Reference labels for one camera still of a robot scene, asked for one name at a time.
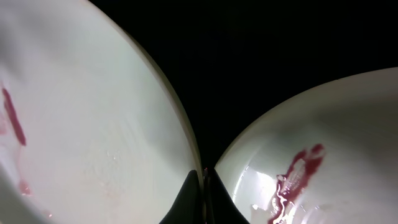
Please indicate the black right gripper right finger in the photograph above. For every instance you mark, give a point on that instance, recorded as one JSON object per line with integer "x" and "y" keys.
{"x": 220, "y": 208}

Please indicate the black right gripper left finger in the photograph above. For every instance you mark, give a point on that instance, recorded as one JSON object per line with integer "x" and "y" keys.
{"x": 185, "y": 209}

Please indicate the light green plate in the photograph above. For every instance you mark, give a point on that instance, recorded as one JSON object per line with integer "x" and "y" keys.
{"x": 327, "y": 155}

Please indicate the light blue plate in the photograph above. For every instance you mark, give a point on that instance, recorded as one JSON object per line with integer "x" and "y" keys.
{"x": 91, "y": 129}

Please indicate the black round tray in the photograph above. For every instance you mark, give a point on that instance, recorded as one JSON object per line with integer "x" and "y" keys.
{"x": 231, "y": 61}

